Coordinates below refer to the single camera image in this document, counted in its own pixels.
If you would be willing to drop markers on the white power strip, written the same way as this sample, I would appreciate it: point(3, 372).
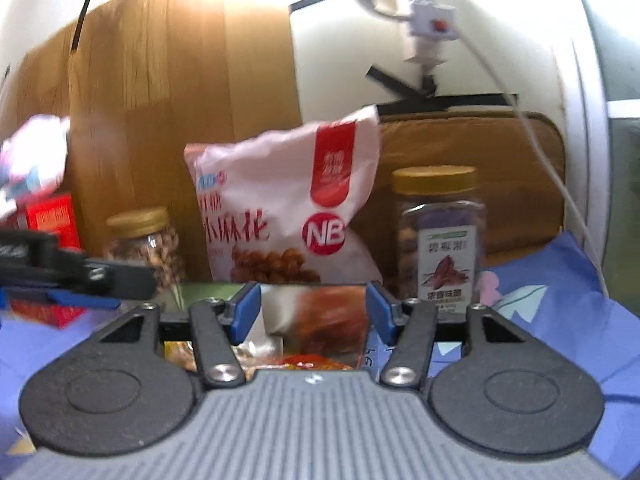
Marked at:
point(430, 22)

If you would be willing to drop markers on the orange snack packet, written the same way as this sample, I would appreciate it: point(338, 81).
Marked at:
point(177, 355)

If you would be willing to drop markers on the blue printed bedsheet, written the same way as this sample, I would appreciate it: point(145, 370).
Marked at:
point(540, 280)

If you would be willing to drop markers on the clear jar of dark nuts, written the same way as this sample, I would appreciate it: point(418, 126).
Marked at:
point(440, 260)

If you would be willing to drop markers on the pink snack bag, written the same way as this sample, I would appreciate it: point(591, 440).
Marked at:
point(280, 185)

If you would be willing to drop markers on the clear jar of pale nuts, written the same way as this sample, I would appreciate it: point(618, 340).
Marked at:
point(150, 247)

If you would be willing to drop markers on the pink white snack packet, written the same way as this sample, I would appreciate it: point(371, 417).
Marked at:
point(35, 160)

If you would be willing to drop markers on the brown padded cushion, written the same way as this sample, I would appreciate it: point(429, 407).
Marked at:
point(500, 160)

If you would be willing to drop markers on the shiny metal tin box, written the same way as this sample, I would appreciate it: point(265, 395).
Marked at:
point(310, 310)

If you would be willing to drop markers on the red box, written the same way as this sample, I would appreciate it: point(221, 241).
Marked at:
point(50, 220)

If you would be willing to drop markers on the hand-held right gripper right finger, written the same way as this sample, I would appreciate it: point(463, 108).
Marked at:
point(380, 310)

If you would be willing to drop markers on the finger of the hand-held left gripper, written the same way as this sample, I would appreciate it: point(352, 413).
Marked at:
point(85, 300)
point(115, 280)

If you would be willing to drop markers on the wooden cabinet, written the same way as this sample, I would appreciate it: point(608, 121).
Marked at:
point(175, 85)

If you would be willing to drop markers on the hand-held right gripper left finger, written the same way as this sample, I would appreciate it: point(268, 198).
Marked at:
point(245, 310)

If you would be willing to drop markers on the red snack packet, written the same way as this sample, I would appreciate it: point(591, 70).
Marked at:
point(300, 361)

